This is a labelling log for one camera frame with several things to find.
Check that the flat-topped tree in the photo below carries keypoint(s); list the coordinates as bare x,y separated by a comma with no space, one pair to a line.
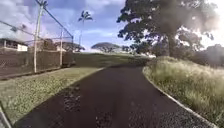
106,46
71,46

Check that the dark asphalt path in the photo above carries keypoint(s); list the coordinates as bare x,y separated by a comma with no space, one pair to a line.
113,96

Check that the tall palm tree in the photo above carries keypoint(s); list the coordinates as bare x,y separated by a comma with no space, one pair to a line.
85,15

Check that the large dark spreading tree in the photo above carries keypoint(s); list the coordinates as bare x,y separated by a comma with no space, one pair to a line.
166,20

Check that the pale kerb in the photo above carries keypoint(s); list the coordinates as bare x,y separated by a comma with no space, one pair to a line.
173,100

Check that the short green grass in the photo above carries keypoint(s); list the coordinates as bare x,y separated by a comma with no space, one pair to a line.
30,89

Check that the dark bushes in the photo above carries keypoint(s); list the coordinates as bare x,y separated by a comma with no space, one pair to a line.
208,55

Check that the low building with white wall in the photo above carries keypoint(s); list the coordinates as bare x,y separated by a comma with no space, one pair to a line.
21,47

